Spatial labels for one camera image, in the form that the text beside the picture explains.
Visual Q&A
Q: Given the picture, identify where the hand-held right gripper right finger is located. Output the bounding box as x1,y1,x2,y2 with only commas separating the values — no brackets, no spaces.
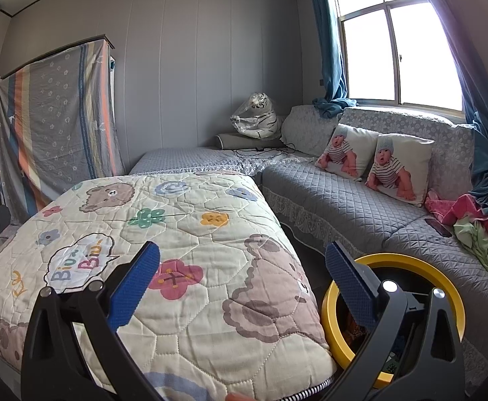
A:
319,241,466,401

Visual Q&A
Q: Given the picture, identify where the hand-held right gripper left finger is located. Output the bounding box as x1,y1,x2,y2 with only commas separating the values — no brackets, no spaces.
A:
20,241,162,401

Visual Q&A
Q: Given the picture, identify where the yellow rimmed trash bin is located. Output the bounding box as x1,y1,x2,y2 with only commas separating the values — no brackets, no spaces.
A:
321,253,465,389

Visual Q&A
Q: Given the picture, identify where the cartoon bear printed quilt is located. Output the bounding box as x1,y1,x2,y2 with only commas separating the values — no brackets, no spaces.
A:
0,174,337,399

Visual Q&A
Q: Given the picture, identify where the grey quilted sofa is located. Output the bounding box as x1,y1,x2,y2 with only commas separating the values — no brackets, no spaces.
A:
129,104,488,393

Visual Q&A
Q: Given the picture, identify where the black phone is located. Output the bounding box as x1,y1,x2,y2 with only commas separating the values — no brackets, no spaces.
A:
425,217,453,238

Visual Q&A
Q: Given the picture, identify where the striped sheet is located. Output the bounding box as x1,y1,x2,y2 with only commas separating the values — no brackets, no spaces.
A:
0,38,127,225

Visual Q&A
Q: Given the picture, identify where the pink cloth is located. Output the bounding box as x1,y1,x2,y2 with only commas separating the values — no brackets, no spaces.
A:
425,190,488,271

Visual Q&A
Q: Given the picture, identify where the baby print pillow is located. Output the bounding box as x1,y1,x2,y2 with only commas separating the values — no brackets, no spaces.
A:
365,133,435,208
315,123,379,181

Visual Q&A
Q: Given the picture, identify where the green cloth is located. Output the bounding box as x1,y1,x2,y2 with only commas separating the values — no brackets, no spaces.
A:
454,215,488,273

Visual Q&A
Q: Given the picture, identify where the grey patterned cushion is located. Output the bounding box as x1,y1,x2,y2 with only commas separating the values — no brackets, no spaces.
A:
281,105,345,158

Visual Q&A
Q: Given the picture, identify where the grey pillow roll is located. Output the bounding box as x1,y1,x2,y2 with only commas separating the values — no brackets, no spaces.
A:
216,132,250,150

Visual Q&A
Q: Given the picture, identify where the blue curtain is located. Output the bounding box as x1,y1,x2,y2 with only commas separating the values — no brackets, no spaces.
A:
407,0,488,219
308,0,358,118

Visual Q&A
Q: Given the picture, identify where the plush tiger in plastic bag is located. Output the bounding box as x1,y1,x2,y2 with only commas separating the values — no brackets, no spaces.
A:
230,92,279,140

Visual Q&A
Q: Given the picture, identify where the window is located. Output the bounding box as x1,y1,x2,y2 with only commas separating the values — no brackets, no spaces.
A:
331,0,467,114

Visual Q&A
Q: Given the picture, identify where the black cable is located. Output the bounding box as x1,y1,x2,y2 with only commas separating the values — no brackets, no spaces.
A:
232,145,297,160

